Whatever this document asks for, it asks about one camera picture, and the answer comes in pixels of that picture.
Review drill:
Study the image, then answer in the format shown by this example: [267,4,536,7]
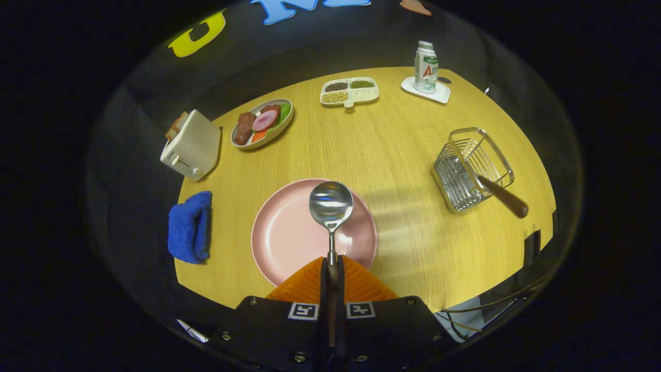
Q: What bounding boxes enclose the toast slices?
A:
[165,111,189,142]

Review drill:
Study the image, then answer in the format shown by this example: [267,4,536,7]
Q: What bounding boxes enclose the cream toaster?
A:
[160,109,222,182]

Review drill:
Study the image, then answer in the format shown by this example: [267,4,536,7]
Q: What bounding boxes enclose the metal wire basket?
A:
[432,127,515,213]

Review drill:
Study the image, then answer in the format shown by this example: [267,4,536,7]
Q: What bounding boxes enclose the spoon with brown handle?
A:
[309,181,354,290]

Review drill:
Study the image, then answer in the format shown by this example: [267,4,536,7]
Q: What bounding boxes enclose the white drink bottle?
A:
[414,41,438,94]

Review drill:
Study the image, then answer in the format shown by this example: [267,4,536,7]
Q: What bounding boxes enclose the blue cloth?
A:
[167,191,213,265]

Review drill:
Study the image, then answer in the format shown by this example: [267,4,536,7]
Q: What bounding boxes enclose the pink ham slice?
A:
[252,110,279,132]

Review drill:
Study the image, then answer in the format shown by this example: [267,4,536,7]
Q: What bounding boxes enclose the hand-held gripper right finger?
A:
[330,256,455,372]

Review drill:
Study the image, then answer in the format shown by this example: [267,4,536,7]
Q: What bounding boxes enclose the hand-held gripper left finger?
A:
[207,256,331,372]

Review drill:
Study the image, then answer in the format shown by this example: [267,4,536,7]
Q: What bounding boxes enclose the fork with brown handle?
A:
[449,155,529,219]

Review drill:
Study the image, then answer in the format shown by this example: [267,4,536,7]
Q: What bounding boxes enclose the white square coaster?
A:
[401,76,451,104]

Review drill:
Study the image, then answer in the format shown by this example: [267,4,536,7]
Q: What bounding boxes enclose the grey food plate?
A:
[231,98,294,150]

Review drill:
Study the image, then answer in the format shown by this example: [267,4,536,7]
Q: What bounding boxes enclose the cream divided bean tray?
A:
[320,77,380,108]

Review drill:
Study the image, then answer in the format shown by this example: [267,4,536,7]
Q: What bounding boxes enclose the pink plate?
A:
[251,178,378,287]

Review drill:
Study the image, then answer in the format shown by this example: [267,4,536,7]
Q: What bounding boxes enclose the brown meat piece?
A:
[235,112,256,146]

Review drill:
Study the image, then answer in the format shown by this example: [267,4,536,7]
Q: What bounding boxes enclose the thin brown cable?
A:
[439,279,548,316]

